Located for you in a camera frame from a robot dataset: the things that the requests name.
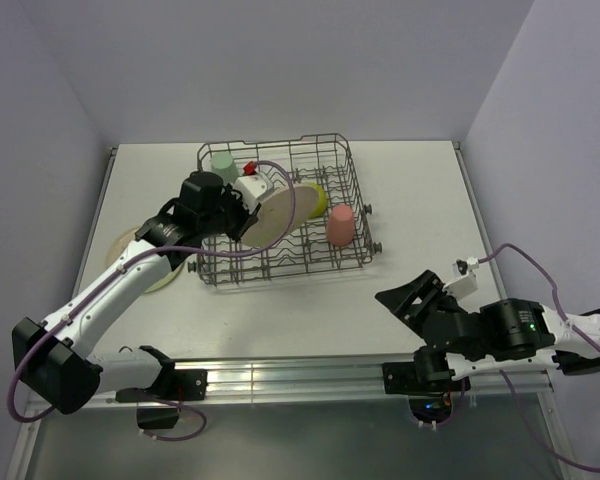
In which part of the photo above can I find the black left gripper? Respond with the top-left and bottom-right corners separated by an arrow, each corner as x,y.
197,181 -> 260,242

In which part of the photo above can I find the pink cup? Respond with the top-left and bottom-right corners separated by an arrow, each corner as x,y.
326,204 -> 355,247

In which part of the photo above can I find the small cream plate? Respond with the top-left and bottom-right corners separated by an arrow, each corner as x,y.
104,227 -> 186,295

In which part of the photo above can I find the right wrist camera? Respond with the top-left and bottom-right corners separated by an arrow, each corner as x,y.
443,257 -> 480,300

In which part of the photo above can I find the pale green cup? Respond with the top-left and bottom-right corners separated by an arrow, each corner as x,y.
210,152 -> 240,184

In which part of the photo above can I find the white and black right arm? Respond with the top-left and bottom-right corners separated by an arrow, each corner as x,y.
375,270 -> 600,395

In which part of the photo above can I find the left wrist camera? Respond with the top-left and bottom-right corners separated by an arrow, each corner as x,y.
233,161 -> 275,211

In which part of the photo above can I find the aluminium rail frame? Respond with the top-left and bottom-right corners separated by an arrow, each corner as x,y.
7,356 -> 575,479

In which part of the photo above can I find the large pink green plate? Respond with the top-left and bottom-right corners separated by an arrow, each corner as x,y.
241,183 -> 318,248

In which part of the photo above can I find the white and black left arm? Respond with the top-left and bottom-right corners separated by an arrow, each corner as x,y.
12,171 -> 260,414

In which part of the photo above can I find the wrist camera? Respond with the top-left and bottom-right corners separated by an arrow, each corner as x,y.
443,257 -> 480,300
233,161 -> 275,211

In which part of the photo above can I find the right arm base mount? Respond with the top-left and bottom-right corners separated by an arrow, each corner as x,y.
381,361 -> 471,431

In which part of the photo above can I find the lime green bowl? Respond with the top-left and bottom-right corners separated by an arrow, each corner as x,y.
308,182 -> 328,219

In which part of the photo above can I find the grey wire dish rack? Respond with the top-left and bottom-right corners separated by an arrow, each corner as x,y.
188,132 -> 384,289

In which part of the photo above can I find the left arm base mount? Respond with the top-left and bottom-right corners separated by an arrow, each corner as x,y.
115,368 -> 208,438

